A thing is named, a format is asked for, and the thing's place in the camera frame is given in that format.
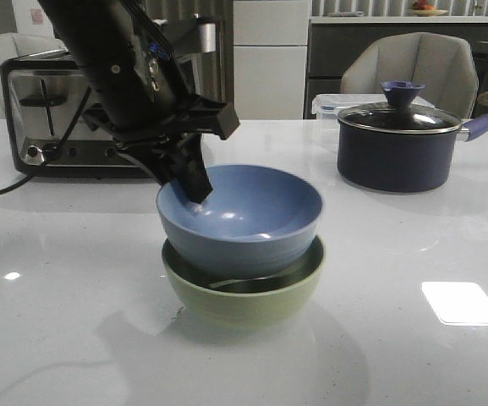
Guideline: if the green bowl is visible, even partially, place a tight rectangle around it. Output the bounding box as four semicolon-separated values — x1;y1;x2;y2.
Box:
162;237;325;329

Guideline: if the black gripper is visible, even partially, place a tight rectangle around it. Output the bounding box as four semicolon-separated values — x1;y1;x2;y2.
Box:
83;95;240;202

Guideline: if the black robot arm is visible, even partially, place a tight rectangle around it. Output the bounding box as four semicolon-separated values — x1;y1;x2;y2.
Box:
40;1;239;203

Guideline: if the black and steel toaster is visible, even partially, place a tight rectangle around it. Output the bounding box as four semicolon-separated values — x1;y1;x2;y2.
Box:
0;49;147;178

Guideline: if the beige chair right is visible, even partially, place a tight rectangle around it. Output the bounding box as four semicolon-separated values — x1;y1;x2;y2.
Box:
340;32;479;118

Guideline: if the clear plastic food container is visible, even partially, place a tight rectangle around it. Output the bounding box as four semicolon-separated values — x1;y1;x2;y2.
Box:
310;93;387;119

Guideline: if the white refrigerator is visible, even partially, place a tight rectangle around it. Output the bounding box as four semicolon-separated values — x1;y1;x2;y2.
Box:
233;1;311;120

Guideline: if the fruit plate on counter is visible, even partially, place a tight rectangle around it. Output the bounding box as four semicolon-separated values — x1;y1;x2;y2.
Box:
408;0;448;17

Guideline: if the blue bowl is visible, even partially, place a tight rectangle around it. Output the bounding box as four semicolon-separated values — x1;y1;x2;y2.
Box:
156;164;323;279

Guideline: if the glass pot lid blue knob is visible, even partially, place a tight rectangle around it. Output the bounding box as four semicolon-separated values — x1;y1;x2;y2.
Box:
337;80;462;134

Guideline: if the dark counter cabinet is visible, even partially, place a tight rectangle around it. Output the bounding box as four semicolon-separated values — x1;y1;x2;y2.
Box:
304;16;488;118

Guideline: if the dark blue saucepan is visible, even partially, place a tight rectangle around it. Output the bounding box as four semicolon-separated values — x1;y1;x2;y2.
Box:
337;114;488;193

